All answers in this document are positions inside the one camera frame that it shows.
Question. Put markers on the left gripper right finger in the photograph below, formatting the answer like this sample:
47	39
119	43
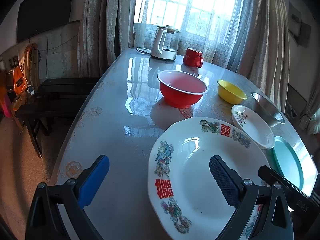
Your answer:
273	221

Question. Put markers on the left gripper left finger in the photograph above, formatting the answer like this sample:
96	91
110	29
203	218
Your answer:
44	219

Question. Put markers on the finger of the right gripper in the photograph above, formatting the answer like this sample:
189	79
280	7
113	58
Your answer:
296	199

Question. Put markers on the stainless steel bowl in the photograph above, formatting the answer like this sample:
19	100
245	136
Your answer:
267	110

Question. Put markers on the large white dragon plate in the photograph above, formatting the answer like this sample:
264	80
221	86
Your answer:
181	188

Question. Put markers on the white floral plate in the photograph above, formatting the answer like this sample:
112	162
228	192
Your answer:
254	126

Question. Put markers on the yellow plastic bowl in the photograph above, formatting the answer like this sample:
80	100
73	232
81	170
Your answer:
230	92

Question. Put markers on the red plastic bowl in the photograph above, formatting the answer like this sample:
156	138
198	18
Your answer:
181	89

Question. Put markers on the teal plate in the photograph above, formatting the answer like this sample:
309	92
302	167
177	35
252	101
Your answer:
287	162

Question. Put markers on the orange cabinet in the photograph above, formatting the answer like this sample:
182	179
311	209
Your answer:
13	92

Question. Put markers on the beige right curtain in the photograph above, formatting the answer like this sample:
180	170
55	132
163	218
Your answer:
261	52

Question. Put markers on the beige curtain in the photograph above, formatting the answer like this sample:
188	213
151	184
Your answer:
261	52
106	30

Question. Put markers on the wooden chair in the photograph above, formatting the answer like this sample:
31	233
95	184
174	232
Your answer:
31	66

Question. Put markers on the red mug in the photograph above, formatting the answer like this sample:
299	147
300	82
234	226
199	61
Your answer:
193	58

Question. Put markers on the beige left curtain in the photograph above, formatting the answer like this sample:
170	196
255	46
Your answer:
106	30

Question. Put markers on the white glass electric kettle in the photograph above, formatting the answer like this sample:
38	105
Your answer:
165	43

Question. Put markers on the sheer white curtain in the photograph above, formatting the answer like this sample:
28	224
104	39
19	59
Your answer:
210	26

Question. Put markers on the wall electrical box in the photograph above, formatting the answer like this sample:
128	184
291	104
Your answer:
299	30

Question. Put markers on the black wall television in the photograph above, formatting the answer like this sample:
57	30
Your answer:
36	16

